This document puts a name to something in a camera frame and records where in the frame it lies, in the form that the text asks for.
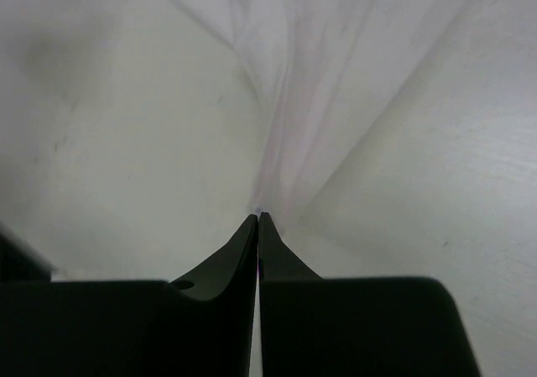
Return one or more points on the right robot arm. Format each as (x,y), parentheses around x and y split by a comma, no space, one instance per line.
(201,324)

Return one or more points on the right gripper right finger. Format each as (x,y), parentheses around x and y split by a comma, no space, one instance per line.
(375,326)

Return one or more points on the white tank top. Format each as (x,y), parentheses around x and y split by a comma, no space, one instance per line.
(324,70)

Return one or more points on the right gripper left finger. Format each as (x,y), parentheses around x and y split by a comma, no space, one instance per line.
(200,324)

